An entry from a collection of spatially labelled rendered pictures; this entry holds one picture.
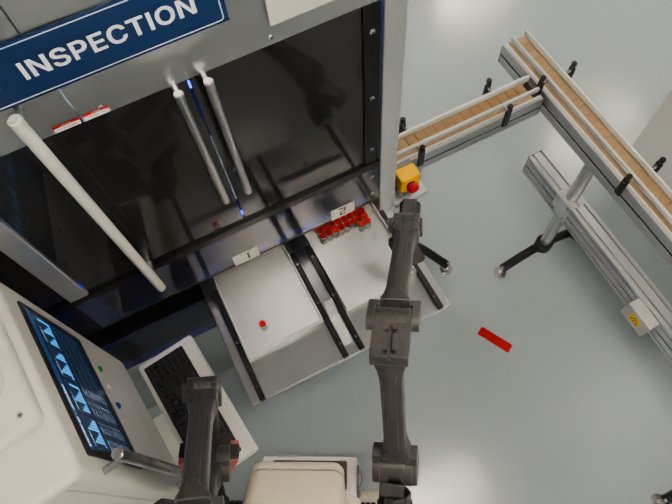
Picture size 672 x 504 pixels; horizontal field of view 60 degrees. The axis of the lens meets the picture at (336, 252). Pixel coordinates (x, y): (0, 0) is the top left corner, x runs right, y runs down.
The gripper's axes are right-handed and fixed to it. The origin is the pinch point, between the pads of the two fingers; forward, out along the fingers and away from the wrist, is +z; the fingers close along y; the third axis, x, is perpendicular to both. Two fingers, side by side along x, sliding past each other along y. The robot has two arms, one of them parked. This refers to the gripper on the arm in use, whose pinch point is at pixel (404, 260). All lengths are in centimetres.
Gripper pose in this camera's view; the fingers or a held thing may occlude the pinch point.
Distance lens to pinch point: 174.4
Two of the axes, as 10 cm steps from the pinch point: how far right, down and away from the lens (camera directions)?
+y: -4.6, -8.1, 3.7
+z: 0.5, 4.0, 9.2
